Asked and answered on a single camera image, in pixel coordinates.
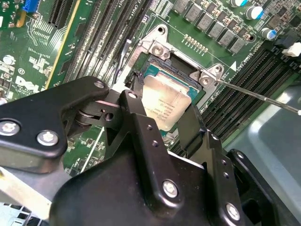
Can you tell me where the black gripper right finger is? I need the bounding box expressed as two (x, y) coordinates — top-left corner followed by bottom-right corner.
(177, 105), (280, 226)

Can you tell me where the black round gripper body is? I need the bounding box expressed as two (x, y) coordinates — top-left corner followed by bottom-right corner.
(49, 149), (212, 226)

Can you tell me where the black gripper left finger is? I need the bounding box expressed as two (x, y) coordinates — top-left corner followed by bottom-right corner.
(0, 72), (184, 211)

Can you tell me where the silver green CPU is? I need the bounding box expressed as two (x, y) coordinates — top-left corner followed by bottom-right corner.
(141, 62), (201, 132)

